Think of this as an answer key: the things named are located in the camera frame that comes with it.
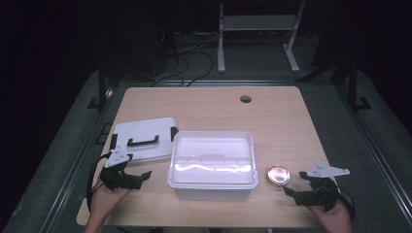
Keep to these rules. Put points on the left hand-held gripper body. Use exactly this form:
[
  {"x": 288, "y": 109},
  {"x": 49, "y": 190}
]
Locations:
[{"x": 113, "y": 176}]

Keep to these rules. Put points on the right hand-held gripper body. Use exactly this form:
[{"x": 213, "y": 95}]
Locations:
[{"x": 319, "y": 192}]

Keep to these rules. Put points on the round metal tin can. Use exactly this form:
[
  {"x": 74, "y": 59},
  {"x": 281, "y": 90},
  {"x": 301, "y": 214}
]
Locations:
[{"x": 278, "y": 175}]

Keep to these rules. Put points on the white plastic storage box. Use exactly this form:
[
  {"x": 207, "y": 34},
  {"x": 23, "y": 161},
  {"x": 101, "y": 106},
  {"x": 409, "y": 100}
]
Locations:
[{"x": 212, "y": 161}]

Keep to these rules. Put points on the person's left hand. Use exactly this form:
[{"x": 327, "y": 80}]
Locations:
[{"x": 105, "y": 200}]

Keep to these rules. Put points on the person's right hand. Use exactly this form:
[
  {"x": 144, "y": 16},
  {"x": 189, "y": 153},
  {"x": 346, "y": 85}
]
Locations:
[{"x": 333, "y": 215}]

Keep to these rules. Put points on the white metal stand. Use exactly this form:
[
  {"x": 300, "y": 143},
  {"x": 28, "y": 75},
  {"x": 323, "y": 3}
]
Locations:
[{"x": 259, "y": 22}]

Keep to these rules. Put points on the black bracket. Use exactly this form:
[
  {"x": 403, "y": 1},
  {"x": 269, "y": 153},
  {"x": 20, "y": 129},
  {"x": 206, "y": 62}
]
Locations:
[{"x": 103, "y": 133}]

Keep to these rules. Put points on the black frame post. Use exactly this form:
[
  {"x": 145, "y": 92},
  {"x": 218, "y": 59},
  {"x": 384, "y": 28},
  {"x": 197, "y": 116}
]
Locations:
[
  {"x": 354, "y": 87},
  {"x": 102, "y": 87}
]

